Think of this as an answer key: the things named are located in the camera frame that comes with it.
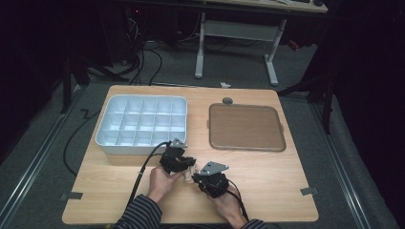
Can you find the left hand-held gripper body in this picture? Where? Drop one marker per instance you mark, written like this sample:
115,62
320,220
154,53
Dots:
172,157

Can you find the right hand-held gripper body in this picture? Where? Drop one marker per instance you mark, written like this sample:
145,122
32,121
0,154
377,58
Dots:
213,181

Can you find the person's left hand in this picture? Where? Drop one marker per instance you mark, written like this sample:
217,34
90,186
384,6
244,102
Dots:
162,184

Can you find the person's right hand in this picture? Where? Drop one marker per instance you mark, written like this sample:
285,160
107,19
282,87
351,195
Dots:
229,206

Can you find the white divided storage box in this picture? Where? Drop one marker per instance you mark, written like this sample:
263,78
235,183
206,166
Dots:
143,124

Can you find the brown wooden tray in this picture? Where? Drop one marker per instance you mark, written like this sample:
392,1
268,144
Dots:
246,127

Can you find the dark round knob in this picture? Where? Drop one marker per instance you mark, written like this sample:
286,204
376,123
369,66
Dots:
227,100

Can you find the white paper scrap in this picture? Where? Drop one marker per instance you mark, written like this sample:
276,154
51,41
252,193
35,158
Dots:
225,85

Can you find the grey tape strip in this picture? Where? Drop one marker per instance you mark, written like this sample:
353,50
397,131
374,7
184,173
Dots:
309,191
72,196

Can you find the black metal stand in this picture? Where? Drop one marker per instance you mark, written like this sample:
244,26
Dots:
71,76
321,89

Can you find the desk with white legs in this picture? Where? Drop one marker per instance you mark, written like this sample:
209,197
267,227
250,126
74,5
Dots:
237,30

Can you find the metal floor rail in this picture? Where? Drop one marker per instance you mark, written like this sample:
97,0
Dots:
340,165
38,156

